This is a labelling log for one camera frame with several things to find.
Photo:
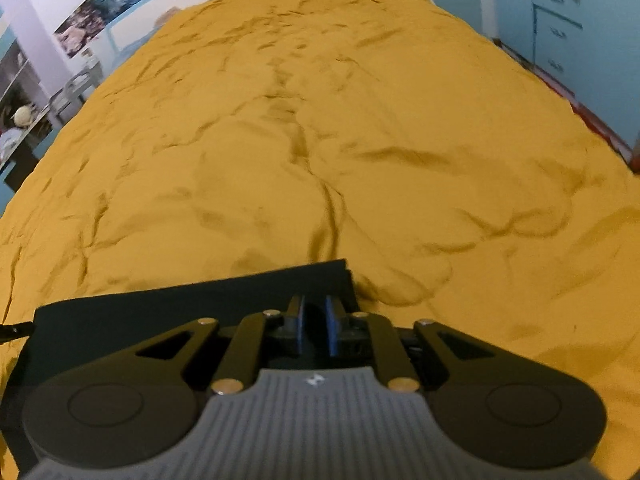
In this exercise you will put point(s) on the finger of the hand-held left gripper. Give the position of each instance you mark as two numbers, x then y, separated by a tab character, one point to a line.
17	332

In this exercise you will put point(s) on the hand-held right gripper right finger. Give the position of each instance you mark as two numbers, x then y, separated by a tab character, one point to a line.
332	321

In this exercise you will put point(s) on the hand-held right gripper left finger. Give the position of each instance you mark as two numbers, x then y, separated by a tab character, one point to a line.
299	321

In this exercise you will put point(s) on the black pants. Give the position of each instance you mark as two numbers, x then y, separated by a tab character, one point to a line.
150	305

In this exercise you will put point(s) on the yellow quilt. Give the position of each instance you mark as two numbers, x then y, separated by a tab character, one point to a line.
320	160

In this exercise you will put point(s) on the desk with blue drawer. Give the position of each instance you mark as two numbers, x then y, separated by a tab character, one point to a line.
20	162

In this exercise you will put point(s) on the cream round ball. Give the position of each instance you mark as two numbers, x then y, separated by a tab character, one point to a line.
23	116

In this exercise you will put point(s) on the grey small chair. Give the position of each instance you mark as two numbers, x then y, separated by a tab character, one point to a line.
80	87

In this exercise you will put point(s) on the white shelf unit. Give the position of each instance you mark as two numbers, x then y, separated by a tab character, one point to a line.
15	75

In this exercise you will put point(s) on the white blue headboard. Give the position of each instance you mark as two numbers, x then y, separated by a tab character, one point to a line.
130	27

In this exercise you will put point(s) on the blue nightstand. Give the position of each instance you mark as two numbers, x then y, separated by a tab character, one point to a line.
460	10

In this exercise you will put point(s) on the blue wardrobe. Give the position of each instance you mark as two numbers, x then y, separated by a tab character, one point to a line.
600	35

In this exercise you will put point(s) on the wall poster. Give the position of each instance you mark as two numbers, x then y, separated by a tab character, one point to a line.
100	10

